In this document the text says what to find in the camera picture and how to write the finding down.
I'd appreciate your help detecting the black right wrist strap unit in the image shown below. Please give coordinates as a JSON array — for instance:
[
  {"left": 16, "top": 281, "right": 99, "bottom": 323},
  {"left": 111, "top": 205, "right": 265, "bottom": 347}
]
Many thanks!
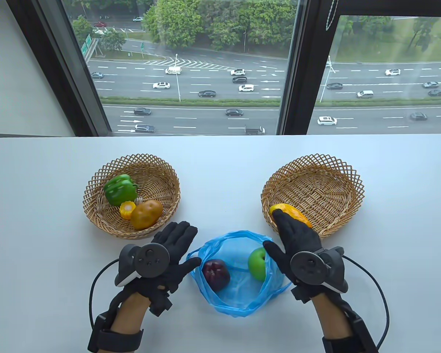
[{"left": 322, "top": 300, "right": 379, "bottom": 353}]

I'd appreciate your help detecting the black left wrist strap unit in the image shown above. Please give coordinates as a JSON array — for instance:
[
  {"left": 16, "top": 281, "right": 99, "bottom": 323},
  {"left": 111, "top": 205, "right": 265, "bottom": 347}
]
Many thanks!
[{"left": 87, "top": 313, "right": 144, "bottom": 353}]

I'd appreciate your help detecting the yellow brown potato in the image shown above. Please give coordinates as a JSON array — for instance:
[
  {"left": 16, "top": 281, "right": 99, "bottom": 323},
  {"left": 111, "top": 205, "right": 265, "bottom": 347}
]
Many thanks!
[{"left": 130, "top": 199, "right": 164, "bottom": 231}]

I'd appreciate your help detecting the green bell pepper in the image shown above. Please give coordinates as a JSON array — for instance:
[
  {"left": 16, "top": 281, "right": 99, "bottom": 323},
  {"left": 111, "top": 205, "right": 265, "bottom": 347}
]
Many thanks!
[{"left": 103, "top": 174, "right": 139, "bottom": 206}]

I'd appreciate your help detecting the black left glove cable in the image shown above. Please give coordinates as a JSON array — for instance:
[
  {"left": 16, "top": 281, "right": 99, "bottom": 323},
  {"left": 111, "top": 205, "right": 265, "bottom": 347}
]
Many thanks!
[{"left": 89, "top": 258, "right": 120, "bottom": 329}]

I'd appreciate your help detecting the blue plastic bag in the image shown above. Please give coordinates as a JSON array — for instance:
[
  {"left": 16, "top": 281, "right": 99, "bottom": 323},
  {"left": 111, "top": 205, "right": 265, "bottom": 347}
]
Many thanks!
[{"left": 186, "top": 231, "right": 293, "bottom": 318}]

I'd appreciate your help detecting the green apple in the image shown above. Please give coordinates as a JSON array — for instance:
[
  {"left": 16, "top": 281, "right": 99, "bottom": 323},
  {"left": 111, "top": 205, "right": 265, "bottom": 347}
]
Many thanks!
[{"left": 248, "top": 247, "right": 267, "bottom": 282}]

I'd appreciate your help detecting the yellow elongated fruit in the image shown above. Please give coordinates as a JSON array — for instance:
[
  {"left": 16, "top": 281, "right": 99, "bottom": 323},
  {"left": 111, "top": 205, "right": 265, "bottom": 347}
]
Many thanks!
[{"left": 269, "top": 203, "right": 313, "bottom": 229}]

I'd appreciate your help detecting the black wrist strap unit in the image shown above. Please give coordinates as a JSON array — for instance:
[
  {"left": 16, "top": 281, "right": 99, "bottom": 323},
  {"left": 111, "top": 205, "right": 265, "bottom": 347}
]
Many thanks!
[
  {"left": 87, "top": 313, "right": 144, "bottom": 353},
  {"left": 322, "top": 300, "right": 379, "bottom": 353}
]

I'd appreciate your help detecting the round wicker basket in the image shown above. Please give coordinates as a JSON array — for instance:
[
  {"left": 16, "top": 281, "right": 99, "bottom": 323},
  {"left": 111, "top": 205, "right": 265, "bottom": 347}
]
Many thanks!
[
  {"left": 83, "top": 154, "right": 180, "bottom": 239},
  {"left": 261, "top": 154, "right": 365, "bottom": 239}
]

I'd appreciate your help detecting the person's left hand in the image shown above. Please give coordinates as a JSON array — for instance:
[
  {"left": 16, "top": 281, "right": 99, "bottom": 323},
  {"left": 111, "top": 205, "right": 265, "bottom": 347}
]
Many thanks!
[{"left": 134, "top": 221, "right": 202, "bottom": 317}]

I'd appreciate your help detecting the person's right hand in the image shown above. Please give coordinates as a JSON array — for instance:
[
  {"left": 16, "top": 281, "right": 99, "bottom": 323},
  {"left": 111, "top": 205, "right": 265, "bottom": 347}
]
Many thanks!
[{"left": 263, "top": 210, "right": 344, "bottom": 304}]

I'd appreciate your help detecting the black hand controller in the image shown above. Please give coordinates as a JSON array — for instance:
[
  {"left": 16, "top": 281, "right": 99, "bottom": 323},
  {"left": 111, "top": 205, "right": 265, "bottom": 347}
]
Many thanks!
[
  {"left": 114, "top": 243, "right": 170, "bottom": 287},
  {"left": 290, "top": 246, "right": 348, "bottom": 293}
]

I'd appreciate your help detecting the black right hand controller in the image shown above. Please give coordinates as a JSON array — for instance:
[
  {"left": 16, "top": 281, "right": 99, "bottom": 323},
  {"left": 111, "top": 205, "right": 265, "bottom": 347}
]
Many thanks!
[{"left": 290, "top": 246, "right": 348, "bottom": 293}]

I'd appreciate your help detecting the yellow corn piece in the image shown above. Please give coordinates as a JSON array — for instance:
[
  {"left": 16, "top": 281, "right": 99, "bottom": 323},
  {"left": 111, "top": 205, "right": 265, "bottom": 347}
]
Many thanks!
[{"left": 119, "top": 201, "right": 136, "bottom": 220}]

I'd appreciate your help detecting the black window frame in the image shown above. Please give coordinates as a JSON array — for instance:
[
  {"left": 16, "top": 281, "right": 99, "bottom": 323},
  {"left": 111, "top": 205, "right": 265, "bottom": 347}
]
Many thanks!
[{"left": 6, "top": 0, "right": 441, "bottom": 137}]

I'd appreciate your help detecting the black left hand controller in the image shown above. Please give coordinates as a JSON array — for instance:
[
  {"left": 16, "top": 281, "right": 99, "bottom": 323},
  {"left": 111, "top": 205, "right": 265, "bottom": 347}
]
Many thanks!
[{"left": 114, "top": 243, "right": 170, "bottom": 287}]

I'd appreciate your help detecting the dark purple vegetable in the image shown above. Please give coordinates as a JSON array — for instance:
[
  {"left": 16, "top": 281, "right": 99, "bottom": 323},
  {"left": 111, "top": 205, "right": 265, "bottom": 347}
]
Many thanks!
[{"left": 201, "top": 259, "right": 231, "bottom": 292}]

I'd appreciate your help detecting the person's left forearm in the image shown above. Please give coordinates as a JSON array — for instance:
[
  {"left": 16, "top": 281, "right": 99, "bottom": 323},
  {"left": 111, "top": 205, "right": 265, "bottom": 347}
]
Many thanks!
[{"left": 110, "top": 292, "right": 151, "bottom": 333}]

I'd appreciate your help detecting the person's right forearm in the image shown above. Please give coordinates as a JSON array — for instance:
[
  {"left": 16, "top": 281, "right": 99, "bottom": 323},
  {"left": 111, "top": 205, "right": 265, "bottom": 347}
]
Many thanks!
[{"left": 311, "top": 292, "right": 353, "bottom": 339}]

